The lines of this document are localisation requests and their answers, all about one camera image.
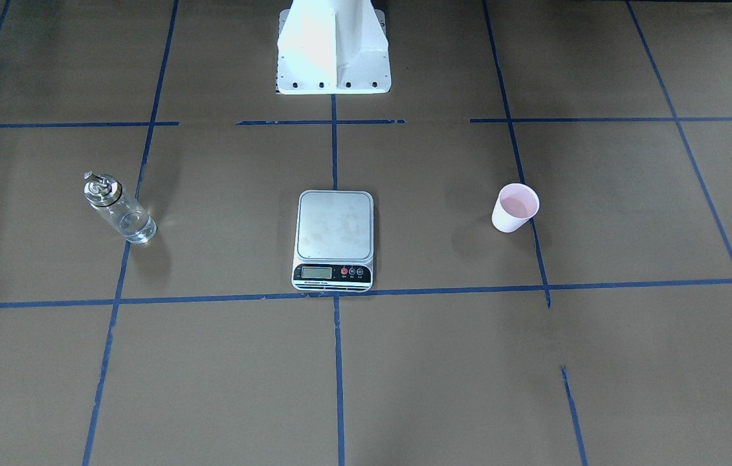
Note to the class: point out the pink plastic cup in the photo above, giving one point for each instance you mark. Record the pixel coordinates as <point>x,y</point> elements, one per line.
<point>516,204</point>

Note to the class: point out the glass sauce bottle metal spout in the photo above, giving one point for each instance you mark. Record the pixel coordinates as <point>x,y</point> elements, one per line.
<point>110,199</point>

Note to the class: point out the white digital kitchen scale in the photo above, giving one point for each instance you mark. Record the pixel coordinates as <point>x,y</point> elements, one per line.
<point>334,245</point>

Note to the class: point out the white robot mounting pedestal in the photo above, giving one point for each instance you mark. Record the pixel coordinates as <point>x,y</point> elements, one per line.
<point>332,47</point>

